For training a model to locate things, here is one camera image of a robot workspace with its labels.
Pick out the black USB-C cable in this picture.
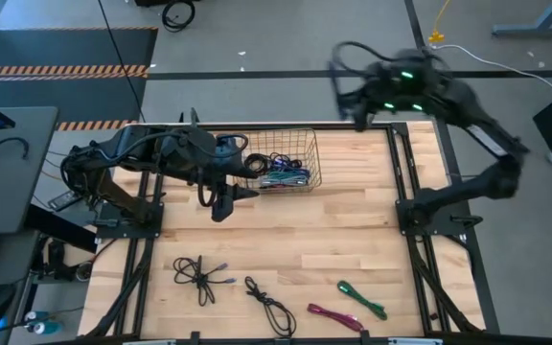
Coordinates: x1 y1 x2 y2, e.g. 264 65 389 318
243 275 298 338
275 151 305 164
244 152 277 176

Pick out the gold wire basket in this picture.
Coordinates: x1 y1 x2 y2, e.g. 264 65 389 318
232 126 324 196

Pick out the long black taut cable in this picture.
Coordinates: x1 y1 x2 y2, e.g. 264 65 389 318
96 0 143 125

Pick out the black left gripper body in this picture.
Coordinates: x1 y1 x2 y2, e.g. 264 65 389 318
203 138 258 193

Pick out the black hazard-striped floor mat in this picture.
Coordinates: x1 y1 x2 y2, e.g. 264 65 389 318
0 27 159 131

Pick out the yellow hanging power cord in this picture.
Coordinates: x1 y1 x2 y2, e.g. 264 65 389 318
427 0 451 44

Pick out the black cable with purple plugs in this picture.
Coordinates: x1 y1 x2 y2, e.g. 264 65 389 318
172 254 238 308

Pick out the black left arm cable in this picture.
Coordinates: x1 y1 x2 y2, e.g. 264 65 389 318
107 131 251 208

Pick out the white power cable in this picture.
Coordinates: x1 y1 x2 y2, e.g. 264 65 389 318
431 43 552 100

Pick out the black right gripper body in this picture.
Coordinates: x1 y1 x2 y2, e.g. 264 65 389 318
347 71 397 119

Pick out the short black curved cable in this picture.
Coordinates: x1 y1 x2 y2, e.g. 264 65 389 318
0 136 31 162

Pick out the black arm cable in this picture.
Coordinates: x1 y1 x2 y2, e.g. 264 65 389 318
107 131 251 208
328 40 449 121

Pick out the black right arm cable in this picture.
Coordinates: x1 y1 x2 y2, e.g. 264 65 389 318
328 40 449 121

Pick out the grey desk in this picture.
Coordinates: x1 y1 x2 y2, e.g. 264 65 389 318
0 105 60 236

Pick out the black desk support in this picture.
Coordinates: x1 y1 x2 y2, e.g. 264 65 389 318
25 204 99 253

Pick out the magenta braided USB-C cable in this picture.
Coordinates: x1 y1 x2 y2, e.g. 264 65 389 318
306 302 366 334

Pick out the black coiled cable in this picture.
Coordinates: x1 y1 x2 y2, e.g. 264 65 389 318
160 0 196 34

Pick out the teal braided USB-C cable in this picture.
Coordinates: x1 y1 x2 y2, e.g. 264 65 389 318
262 172 309 182

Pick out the green braided USB-C cable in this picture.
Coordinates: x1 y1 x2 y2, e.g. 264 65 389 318
336 280 389 321

